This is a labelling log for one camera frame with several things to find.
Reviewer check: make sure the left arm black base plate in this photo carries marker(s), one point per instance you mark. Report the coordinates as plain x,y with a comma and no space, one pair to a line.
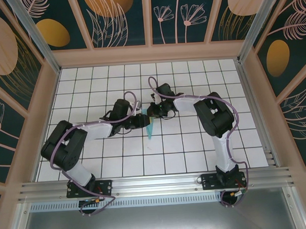
106,187

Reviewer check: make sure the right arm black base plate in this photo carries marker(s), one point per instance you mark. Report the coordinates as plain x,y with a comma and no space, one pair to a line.
209,183

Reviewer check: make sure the aluminium corner post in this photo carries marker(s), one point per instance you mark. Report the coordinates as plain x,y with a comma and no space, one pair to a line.
32,31
258,21

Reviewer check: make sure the aluminium side rail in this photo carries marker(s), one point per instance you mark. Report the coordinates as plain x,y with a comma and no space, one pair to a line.
248,90

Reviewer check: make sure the teal paper sheet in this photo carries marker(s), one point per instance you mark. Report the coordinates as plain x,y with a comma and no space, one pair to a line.
150,131

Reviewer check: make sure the small black circuit board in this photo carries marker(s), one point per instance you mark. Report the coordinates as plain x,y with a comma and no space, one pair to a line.
87,202

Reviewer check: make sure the grey metal sheet panel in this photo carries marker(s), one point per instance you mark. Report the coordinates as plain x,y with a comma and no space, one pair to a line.
157,223

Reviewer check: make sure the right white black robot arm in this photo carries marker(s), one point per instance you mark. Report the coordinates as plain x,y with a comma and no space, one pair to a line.
214,117

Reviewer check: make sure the long aluminium mounting rail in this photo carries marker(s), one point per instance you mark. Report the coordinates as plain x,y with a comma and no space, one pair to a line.
156,185

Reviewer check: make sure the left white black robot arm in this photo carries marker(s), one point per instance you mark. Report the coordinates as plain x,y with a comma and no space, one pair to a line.
63,146

